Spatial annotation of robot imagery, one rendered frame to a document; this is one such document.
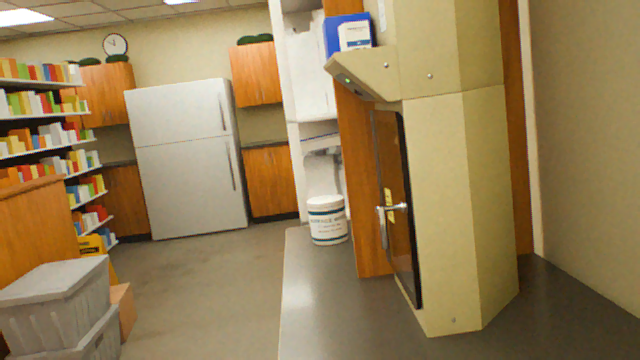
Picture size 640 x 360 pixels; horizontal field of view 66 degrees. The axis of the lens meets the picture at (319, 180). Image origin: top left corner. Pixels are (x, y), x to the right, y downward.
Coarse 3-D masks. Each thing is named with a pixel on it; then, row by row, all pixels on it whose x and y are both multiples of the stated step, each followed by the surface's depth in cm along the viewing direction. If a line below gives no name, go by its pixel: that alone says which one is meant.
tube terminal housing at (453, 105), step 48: (384, 0) 93; (432, 0) 87; (480, 0) 95; (432, 48) 89; (480, 48) 96; (432, 96) 90; (480, 96) 96; (432, 144) 91; (480, 144) 96; (432, 192) 93; (480, 192) 96; (432, 240) 94; (480, 240) 97; (432, 288) 96; (480, 288) 97; (432, 336) 98
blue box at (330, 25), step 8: (336, 16) 105; (344, 16) 105; (352, 16) 105; (360, 16) 105; (368, 16) 105; (328, 24) 105; (336, 24) 105; (328, 32) 105; (336, 32) 106; (328, 40) 106; (336, 40) 106; (328, 48) 106; (336, 48) 106; (328, 56) 107
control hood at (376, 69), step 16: (368, 48) 88; (384, 48) 88; (336, 64) 92; (352, 64) 88; (368, 64) 88; (384, 64) 89; (352, 80) 99; (368, 80) 89; (384, 80) 89; (384, 96) 90; (400, 96) 90
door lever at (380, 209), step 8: (400, 200) 98; (376, 208) 98; (384, 208) 98; (392, 208) 98; (400, 208) 98; (384, 216) 98; (384, 224) 98; (384, 232) 98; (384, 240) 99; (384, 248) 99
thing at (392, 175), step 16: (384, 112) 103; (384, 128) 106; (400, 128) 91; (384, 144) 109; (400, 144) 92; (384, 160) 112; (400, 160) 93; (384, 176) 115; (400, 176) 95; (384, 192) 119; (400, 192) 97; (400, 224) 103; (400, 240) 105; (400, 256) 108; (400, 272) 111; (416, 272) 96; (416, 288) 97; (416, 304) 97
